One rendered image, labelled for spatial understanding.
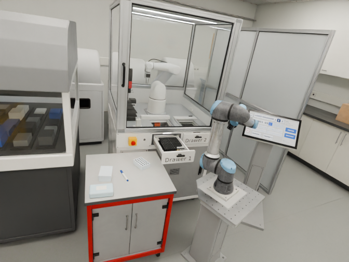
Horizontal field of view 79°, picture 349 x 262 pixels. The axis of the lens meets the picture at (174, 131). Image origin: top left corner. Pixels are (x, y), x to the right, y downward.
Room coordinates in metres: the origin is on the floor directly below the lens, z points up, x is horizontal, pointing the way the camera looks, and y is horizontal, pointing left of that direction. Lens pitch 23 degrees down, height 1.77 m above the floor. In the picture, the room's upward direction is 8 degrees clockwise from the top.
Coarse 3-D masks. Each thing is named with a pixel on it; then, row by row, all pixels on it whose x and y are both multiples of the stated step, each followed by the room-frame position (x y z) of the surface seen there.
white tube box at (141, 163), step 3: (135, 159) 1.52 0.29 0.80; (138, 159) 1.53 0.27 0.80; (141, 159) 1.54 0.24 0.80; (144, 159) 1.54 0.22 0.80; (135, 162) 1.49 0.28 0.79; (138, 162) 1.50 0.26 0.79; (141, 162) 1.50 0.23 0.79; (144, 162) 1.50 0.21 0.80; (147, 162) 1.50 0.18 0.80; (138, 165) 1.46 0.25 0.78; (141, 165) 1.45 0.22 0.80; (144, 165) 1.45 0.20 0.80; (147, 165) 1.47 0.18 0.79; (141, 168) 1.44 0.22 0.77; (144, 168) 1.45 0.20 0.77
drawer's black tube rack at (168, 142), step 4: (160, 140) 1.74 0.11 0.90; (164, 140) 1.75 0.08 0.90; (168, 140) 1.77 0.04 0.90; (172, 140) 1.77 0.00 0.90; (176, 140) 1.78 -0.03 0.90; (160, 144) 1.72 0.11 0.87; (164, 144) 1.68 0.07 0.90; (168, 144) 1.69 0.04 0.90; (172, 144) 1.70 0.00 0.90; (176, 144) 1.72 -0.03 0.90; (180, 144) 1.73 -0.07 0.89; (164, 148) 1.65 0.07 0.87
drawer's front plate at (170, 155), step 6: (186, 150) 1.57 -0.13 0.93; (192, 150) 1.58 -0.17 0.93; (162, 156) 1.48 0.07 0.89; (168, 156) 1.49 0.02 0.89; (174, 156) 1.52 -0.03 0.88; (186, 156) 1.56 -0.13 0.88; (192, 156) 1.58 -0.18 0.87; (162, 162) 1.48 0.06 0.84; (168, 162) 1.50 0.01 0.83; (174, 162) 1.52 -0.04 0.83; (180, 162) 1.54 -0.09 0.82
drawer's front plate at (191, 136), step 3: (183, 135) 1.90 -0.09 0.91; (186, 135) 1.90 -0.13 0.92; (189, 135) 1.91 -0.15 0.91; (192, 135) 1.93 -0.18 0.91; (195, 135) 1.94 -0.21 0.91; (198, 135) 1.96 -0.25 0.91; (201, 135) 1.97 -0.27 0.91; (204, 135) 1.98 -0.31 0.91; (207, 135) 2.00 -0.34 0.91; (183, 138) 1.89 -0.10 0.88; (186, 138) 1.91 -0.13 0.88; (189, 138) 1.92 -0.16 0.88; (192, 138) 1.93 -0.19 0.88; (195, 138) 1.94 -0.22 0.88; (198, 138) 1.96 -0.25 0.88; (201, 138) 1.97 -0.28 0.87; (204, 138) 1.99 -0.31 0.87; (207, 138) 2.00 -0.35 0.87; (183, 141) 1.89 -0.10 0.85; (186, 141) 1.91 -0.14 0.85; (195, 141) 1.95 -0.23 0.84; (201, 141) 1.97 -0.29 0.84; (204, 141) 1.99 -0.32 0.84; (207, 141) 2.00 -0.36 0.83
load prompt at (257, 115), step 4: (256, 116) 2.12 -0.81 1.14; (260, 116) 2.11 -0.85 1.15; (264, 116) 2.11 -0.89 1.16; (268, 116) 2.10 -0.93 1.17; (272, 116) 2.10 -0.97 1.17; (268, 120) 2.08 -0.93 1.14; (272, 120) 2.07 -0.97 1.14; (276, 120) 2.07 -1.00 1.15; (280, 120) 2.06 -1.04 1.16; (284, 120) 2.06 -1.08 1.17
